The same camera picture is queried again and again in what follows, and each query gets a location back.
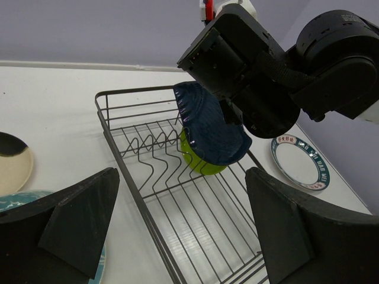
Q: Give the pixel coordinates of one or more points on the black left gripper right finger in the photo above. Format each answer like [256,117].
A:
[307,240]

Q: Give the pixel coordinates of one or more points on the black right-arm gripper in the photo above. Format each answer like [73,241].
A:
[232,59]

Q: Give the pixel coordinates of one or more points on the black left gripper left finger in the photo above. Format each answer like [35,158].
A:
[59,238]

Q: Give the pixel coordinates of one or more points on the red and teal plate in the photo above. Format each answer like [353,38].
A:
[14,200]

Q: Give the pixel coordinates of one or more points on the dark blue leaf dish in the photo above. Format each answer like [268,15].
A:
[209,136]

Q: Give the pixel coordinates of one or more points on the white plate green rim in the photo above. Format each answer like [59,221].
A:
[300,162]

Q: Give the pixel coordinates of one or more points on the beige plate black spot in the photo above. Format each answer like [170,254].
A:
[16,163]

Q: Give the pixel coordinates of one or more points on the lime green plate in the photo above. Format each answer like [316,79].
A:
[195,162]

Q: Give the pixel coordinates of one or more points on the grey wire dish rack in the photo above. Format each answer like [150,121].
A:
[202,226]

